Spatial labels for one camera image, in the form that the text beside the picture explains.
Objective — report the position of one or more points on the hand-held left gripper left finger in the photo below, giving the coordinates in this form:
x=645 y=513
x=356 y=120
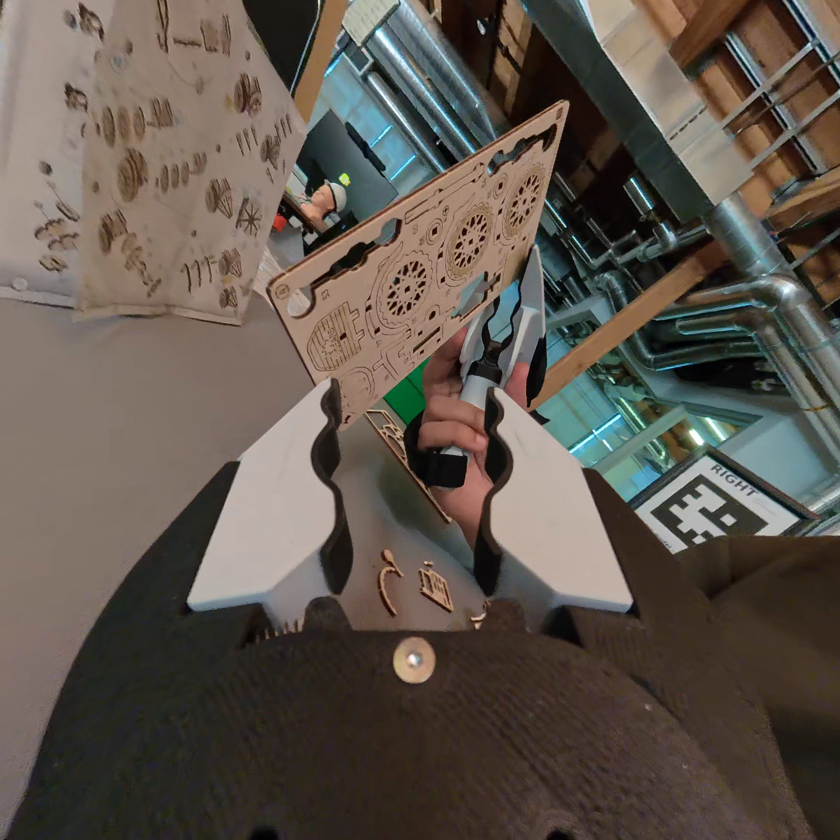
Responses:
x=262 y=518

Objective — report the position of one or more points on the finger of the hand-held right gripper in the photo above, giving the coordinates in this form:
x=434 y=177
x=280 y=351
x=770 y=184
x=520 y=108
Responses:
x=474 y=341
x=530 y=308

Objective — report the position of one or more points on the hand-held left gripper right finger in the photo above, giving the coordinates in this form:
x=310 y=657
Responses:
x=558 y=525

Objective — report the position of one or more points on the wooden puzzle sheet with gears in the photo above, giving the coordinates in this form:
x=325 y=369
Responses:
x=438 y=275

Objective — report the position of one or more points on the person's right forearm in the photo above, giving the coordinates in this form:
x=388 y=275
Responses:
x=774 y=623

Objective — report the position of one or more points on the grey desk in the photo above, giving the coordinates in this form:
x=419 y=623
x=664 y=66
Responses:
x=131 y=426

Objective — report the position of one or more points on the person's right hand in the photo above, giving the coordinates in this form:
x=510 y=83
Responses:
x=446 y=394

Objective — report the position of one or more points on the green plastic holder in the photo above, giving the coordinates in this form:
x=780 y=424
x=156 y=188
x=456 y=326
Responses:
x=403 y=400

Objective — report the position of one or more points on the wooden ceiling beam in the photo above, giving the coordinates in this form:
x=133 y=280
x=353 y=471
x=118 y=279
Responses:
x=630 y=315

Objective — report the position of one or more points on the tiny wooden piece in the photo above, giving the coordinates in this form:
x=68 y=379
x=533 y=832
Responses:
x=478 y=618

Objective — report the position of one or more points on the small rectangular wooden piece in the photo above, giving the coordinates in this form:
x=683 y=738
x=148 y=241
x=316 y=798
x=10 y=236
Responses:
x=438 y=590

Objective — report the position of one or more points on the curved small wooden piece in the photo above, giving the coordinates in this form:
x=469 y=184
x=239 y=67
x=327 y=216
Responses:
x=384 y=587

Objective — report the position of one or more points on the black white tag sign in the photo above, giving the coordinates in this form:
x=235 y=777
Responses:
x=712 y=508

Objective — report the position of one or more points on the mannequin head with helmet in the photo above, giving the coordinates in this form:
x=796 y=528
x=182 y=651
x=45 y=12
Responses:
x=331 y=197

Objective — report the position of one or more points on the printed instruction sheet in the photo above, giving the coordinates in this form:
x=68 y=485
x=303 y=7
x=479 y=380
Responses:
x=164 y=164

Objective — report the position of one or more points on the silver ventilation duct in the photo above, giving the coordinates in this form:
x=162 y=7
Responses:
x=741 y=229

